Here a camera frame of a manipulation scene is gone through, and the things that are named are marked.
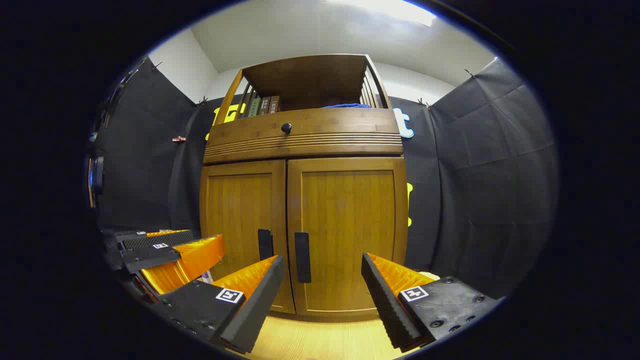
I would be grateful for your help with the white purple box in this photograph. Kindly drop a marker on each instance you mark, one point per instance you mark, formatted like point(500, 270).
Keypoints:
point(207, 276)

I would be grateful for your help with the brown book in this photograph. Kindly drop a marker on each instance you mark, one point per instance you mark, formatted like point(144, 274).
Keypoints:
point(274, 104)

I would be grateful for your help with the cream plush item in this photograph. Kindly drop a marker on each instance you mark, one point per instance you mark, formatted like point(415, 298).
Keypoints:
point(431, 275)

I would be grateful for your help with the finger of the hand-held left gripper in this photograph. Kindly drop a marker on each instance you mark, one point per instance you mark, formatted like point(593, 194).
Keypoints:
point(195, 257)
point(160, 239)

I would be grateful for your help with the black drawer knob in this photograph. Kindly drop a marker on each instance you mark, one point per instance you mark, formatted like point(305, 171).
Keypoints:
point(286, 128)

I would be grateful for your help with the blue cloth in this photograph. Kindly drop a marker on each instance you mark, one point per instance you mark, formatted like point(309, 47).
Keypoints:
point(345, 105)

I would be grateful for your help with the dark grey book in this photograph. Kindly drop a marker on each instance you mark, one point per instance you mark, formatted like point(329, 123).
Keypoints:
point(264, 105)

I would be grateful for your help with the wooden drawer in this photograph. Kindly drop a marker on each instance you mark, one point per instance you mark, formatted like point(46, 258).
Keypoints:
point(340, 130)

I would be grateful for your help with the green book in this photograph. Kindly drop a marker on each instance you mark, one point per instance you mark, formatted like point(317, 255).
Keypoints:
point(254, 107)

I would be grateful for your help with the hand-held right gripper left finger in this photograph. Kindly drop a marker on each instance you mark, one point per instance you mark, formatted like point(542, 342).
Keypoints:
point(260, 305)

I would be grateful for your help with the wooden cabinet door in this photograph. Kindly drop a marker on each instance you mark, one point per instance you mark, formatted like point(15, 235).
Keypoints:
point(350, 220)
point(235, 210)

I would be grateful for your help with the wooden double-door shoe cabinet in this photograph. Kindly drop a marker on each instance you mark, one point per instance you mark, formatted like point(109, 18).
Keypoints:
point(310, 75)

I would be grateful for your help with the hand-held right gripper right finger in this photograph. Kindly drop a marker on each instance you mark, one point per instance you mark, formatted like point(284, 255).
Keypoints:
point(385, 305)

